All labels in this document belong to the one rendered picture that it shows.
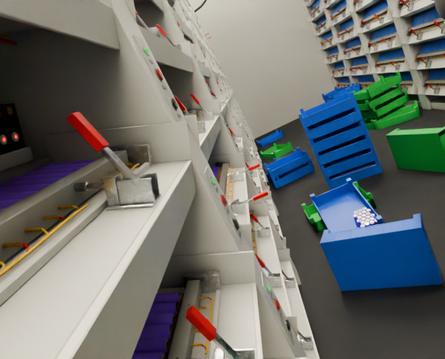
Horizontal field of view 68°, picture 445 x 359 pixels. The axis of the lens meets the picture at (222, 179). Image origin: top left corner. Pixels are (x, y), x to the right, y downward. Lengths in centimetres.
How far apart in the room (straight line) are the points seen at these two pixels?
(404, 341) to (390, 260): 23
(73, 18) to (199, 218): 27
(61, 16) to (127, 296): 23
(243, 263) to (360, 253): 71
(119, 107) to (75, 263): 27
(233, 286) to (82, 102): 32
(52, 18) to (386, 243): 101
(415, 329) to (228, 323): 73
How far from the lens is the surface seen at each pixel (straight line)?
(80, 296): 18
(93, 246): 22
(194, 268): 49
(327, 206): 164
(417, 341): 106
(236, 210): 73
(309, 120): 192
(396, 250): 113
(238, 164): 115
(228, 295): 48
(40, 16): 30
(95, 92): 46
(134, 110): 44
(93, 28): 38
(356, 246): 114
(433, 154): 182
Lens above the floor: 77
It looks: 13 degrees down
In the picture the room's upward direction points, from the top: 27 degrees counter-clockwise
